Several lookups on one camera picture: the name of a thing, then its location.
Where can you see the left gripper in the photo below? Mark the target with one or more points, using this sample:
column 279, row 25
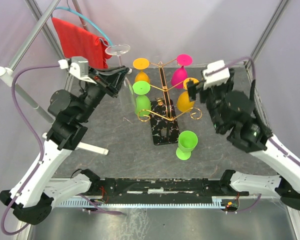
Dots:
column 110, row 81

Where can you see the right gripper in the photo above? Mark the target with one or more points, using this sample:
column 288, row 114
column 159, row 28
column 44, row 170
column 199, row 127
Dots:
column 226, row 87

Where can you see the magenta goblet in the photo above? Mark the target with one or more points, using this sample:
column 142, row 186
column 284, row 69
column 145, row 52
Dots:
column 178, row 77

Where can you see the orange goblet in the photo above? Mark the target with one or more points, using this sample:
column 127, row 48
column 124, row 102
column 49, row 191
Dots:
column 183, row 103
column 141, row 64

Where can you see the clear wine glass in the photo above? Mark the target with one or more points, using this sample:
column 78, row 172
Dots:
column 126, row 94

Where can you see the green goblet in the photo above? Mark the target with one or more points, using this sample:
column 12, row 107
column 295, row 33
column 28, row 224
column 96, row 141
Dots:
column 187, row 141
column 143, row 103

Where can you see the gold wine glass rack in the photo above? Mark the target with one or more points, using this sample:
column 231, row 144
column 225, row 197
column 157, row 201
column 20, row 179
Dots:
column 162, row 114

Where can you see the green goblet front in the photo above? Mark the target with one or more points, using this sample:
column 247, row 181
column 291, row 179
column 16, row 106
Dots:
column 187, row 141

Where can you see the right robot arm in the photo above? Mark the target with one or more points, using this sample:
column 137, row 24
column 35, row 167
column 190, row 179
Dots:
column 257, row 139

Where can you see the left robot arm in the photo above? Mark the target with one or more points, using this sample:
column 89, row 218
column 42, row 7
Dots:
column 30, row 200

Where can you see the red cloth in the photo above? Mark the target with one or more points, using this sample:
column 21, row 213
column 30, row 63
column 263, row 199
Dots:
column 78, row 42

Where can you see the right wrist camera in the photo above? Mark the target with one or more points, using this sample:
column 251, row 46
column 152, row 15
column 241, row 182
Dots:
column 215, row 74

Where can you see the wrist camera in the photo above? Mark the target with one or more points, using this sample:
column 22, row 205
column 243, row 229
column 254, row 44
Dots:
column 77, row 66
column 215, row 74

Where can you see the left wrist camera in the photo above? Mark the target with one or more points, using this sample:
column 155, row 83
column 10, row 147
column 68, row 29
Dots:
column 77, row 66

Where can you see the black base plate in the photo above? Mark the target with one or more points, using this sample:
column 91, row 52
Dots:
column 113, row 187

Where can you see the white cable duct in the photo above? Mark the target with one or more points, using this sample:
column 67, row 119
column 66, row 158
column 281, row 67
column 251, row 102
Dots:
column 162, row 202

